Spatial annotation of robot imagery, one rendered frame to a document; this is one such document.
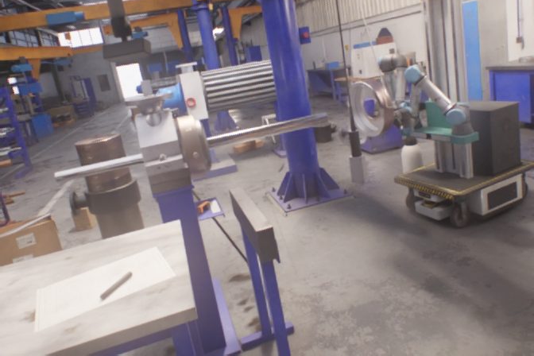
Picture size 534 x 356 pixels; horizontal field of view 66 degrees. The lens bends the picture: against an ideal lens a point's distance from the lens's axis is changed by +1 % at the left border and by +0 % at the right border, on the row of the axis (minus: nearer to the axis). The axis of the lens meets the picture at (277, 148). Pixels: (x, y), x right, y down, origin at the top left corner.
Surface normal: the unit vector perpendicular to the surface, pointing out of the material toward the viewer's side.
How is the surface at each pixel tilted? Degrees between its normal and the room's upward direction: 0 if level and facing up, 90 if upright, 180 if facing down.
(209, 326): 90
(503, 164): 90
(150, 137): 45
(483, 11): 90
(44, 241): 90
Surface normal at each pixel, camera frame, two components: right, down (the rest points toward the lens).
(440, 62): -0.89, 0.25
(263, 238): 0.29, 0.17
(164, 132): 0.08, -0.56
